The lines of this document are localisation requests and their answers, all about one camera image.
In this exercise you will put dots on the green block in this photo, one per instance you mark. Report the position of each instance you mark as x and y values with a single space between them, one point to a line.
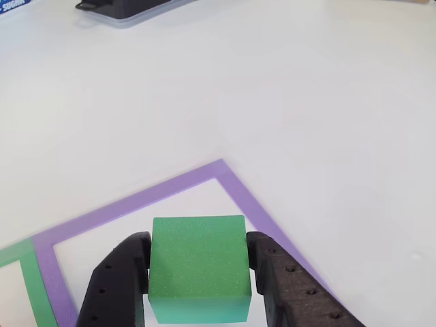
201 259

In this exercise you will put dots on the black clear plastic case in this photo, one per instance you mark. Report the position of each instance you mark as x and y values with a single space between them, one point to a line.
126 10

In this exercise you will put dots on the blue box with white print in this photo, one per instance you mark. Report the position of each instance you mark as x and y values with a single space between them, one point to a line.
13 5

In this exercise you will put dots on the green square frame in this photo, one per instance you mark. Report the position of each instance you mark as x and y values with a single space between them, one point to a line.
32 282

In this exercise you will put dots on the purple square frame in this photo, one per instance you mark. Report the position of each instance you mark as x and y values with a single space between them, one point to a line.
238 187

